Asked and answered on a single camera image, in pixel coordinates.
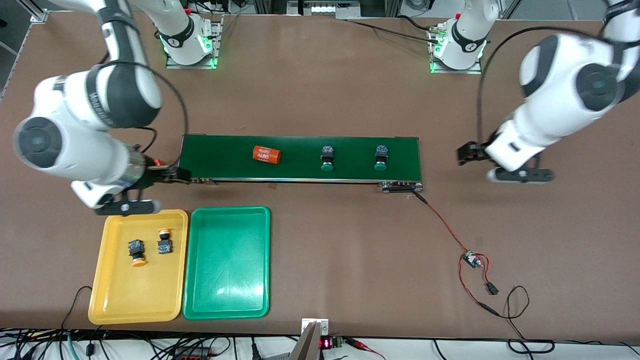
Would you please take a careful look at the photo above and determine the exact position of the yellow mushroom push button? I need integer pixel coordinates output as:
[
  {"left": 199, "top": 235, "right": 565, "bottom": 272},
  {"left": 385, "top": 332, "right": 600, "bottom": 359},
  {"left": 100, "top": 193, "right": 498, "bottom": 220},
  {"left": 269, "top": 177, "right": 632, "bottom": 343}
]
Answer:
[
  {"left": 127, "top": 239, "right": 147, "bottom": 267},
  {"left": 156, "top": 228, "right": 174, "bottom": 255}
]

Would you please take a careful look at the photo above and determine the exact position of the green conveyor belt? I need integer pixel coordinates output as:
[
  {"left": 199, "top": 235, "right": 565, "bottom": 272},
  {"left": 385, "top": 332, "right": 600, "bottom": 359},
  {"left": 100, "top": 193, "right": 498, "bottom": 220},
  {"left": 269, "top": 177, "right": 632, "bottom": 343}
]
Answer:
[{"left": 175, "top": 134, "right": 425, "bottom": 195}]

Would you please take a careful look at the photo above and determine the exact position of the green plastic tray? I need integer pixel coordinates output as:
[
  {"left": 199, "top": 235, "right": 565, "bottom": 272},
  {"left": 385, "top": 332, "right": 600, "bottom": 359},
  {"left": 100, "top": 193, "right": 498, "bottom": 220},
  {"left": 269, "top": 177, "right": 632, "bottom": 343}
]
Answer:
[{"left": 182, "top": 206, "right": 271, "bottom": 321}]

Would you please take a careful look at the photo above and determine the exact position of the yellow plastic tray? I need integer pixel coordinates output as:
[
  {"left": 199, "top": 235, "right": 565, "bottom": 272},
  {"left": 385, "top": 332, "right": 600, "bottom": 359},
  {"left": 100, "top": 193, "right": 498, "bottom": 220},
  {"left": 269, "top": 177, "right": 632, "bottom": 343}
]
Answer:
[{"left": 88, "top": 209, "right": 189, "bottom": 325}]

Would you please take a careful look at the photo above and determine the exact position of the white lit panel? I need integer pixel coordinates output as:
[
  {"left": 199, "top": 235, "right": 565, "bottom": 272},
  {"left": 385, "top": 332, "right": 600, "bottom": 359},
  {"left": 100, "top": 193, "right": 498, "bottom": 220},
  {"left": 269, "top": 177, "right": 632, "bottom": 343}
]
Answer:
[{"left": 299, "top": 0, "right": 337, "bottom": 16}]

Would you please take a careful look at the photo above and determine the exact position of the red clip lead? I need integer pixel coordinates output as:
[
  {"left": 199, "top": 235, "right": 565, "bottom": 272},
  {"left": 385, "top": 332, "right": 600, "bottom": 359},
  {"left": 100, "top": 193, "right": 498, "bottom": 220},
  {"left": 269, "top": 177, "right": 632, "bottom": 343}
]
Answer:
[{"left": 347, "top": 339, "right": 386, "bottom": 360}]

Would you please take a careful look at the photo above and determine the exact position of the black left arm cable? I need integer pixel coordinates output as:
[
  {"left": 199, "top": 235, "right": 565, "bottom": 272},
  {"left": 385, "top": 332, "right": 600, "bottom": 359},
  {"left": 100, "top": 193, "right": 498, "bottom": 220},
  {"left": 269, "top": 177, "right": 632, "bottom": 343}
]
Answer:
[{"left": 475, "top": 27, "right": 608, "bottom": 148}]

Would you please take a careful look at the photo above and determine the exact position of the red black twisted wire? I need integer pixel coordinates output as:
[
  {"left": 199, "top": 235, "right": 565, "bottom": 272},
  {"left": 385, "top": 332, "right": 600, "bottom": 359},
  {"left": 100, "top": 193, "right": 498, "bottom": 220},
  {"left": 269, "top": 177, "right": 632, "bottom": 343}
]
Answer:
[{"left": 414, "top": 192, "right": 501, "bottom": 317}]

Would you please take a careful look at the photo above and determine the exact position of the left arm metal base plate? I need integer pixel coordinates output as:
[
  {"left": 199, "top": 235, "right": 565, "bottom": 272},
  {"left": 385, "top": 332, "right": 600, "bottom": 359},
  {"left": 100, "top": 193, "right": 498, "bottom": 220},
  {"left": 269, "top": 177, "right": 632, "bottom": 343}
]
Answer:
[{"left": 429, "top": 22, "right": 483, "bottom": 75}]

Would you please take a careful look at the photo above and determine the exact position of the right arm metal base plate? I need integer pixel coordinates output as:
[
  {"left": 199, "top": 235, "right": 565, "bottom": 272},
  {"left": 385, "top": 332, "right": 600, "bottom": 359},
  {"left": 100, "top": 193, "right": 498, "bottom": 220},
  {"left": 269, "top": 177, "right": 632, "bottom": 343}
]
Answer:
[{"left": 165, "top": 14, "right": 224, "bottom": 70}]

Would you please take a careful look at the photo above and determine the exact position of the black cable to arm base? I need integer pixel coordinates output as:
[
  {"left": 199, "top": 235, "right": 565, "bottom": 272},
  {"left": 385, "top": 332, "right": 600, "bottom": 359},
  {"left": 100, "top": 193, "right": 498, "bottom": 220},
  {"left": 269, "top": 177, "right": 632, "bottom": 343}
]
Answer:
[{"left": 345, "top": 17, "right": 441, "bottom": 43}]

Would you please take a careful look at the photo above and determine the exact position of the black curved cable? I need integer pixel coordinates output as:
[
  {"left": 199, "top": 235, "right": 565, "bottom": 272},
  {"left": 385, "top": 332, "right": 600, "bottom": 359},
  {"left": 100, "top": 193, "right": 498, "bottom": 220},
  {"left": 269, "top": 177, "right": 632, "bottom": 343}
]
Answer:
[{"left": 61, "top": 286, "right": 92, "bottom": 331}]

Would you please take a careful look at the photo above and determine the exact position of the thin black looped cable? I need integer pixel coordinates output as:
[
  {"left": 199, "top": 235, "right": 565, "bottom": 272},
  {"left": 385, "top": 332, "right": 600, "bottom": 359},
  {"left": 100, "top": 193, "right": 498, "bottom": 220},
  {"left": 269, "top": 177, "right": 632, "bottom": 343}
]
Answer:
[{"left": 492, "top": 285, "right": 531, "bottom": 346}]

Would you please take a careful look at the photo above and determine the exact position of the thick black cable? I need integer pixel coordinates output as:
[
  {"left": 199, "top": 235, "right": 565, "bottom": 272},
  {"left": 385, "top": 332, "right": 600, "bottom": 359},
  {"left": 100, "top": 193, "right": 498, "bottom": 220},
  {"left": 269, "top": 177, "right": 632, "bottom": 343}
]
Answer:
[{"left": 507, "top": 339, "right": 556, "bottom": 355}]

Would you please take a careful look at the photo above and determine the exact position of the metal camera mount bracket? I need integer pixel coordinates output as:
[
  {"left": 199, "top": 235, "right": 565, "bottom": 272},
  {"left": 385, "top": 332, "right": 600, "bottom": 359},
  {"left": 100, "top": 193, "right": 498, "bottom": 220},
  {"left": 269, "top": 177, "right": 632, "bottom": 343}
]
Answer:
[{"left": 289, "top": 317, "right": 331, "bottom": 360}]

